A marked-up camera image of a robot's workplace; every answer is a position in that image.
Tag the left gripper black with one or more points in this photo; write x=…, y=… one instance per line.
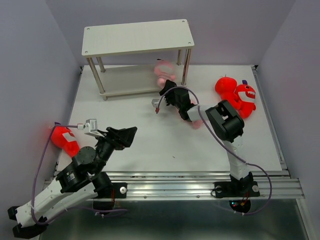
x=121, y=138

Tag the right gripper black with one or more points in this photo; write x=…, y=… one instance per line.
x=168, y=84

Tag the pink striped plush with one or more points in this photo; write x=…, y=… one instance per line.
x=196, y=124
x=164, y=70

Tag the red shark plush back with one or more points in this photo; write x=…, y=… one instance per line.
x=225, y=87

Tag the red shark plush mouth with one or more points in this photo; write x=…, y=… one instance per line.
x=246, y=96

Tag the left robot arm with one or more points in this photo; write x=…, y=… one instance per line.
x=81, y=180

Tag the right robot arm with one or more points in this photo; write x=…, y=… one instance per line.
x=228, y=129

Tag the white two-tier shelf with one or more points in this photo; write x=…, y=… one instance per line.
x=135, y=38

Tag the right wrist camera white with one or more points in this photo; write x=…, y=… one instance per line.
x=156, y=104

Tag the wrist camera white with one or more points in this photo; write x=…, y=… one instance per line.
x=90, y=127
x=156, y=104

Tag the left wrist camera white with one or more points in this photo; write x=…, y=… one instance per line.
x=90, y=127

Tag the red shark plush left wall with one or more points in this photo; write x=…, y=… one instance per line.
x=63, y=138

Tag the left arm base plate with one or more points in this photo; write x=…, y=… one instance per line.
x=116, y=190

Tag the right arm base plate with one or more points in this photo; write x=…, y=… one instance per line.
x=228, y=189

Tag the aluminium rail frame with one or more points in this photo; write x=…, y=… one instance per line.
x=170, y=178

